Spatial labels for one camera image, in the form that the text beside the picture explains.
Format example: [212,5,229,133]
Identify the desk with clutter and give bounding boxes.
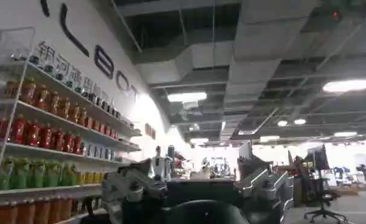
[277,155,339,208]

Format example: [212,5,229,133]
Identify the small red wall plaques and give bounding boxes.
[144,122,157,140]

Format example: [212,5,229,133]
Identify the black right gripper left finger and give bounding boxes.
[102,159,169,215]

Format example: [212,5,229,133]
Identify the white shelf with drink bottles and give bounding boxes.
[0,26,143,224]

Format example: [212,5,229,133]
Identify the grey ceiling air duct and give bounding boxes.
[133,0,323,135]

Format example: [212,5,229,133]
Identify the rectangular ceiling light panel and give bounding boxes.
[167,91,208,103]
[322,79,366,94]

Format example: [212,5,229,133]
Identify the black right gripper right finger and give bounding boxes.
[233,167,294,214]

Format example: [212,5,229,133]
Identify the black computer monitor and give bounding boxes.
[304,144,331,172]

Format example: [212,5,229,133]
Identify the white humanoid robot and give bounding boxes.
[150,145,175,181]

